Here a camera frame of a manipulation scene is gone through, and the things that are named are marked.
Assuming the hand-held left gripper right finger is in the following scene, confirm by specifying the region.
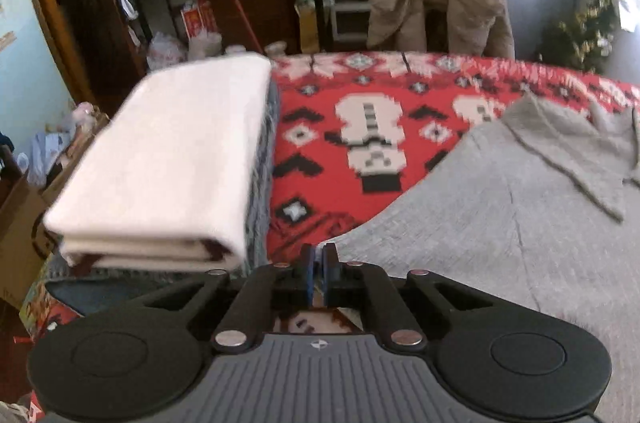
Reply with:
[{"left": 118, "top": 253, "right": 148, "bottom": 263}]
[{"left": 322, "top": 243, "right": 494, "bottom": 352}]

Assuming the wooden door frame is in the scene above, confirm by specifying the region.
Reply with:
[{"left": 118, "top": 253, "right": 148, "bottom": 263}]
[{"left": 15, "top": 0, "right": 101, "bottom": 104}]

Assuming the red stick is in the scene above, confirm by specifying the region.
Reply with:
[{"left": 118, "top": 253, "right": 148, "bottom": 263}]
[{"left": 217, "top": 0, "right": 263, "bottom": 54}]

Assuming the red box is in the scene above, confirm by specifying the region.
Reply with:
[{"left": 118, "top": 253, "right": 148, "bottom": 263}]
[{"left": 181, "top": 0, "right": 217, "bottom": 41}]

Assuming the pale cloth bundle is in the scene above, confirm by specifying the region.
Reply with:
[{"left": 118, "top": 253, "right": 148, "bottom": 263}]
[{"left": 60, "top": 102, "right": 109, "bottom": 140}]

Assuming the white plastic bag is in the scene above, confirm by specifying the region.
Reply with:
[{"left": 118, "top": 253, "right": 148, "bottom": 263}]
[
  {"left": 147, "top": 32, "right": 188, "bottom": 71},
  {"left": 187, "top": 30, "right": 223, "bottom": 61}
]

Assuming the small Christmas tree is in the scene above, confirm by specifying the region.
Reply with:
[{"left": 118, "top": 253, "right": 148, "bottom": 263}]
[{"left": 537, "top": 0, "right": 621, "bottom": 74}]

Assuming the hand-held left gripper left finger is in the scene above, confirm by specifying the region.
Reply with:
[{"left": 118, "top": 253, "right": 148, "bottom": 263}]
[{"left": 140, "top": 244, "right": 317, "bottom": 353}]

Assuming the grey t-shirt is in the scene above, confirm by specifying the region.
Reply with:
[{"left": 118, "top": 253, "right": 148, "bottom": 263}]
[{"left": 330, "top": 95, "right": 640, "bottom": 423}]

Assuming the pale blue plastic bag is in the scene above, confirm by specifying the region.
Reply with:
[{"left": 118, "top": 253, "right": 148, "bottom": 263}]
[{"left": 27, "top": 130, "right": 76, "bottom": 188}]

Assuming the dark wooden cabinet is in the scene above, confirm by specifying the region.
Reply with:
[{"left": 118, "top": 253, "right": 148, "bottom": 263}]
[{"left": 105, "top": 0, "right": 303, "bottom": 54}]

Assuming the yellow paper bag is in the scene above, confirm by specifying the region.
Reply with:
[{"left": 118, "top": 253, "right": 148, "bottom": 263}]
[{"left": 295, "top": 3, "right": 321, "bottom": 54}]

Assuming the cardboard box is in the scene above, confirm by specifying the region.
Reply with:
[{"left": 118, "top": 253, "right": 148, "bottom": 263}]
[{"left": 0, "top": 173, "right": 53, "bottom": 310}]

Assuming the folded blue-grey knit cloth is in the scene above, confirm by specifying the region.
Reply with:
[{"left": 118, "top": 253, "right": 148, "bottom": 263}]
[{"left": 42, "top": 80, "right": 281, "bottom": 285}]

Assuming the folded white cloth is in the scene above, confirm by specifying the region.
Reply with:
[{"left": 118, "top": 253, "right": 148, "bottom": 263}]
[{"left": 42, "top": 54, "right": 273, "bottom": 274}]

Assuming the red patterned blanket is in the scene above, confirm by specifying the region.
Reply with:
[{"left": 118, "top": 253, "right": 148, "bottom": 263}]
[{"left": 20, "top": 51, "right": 640, "bottom": 339}]

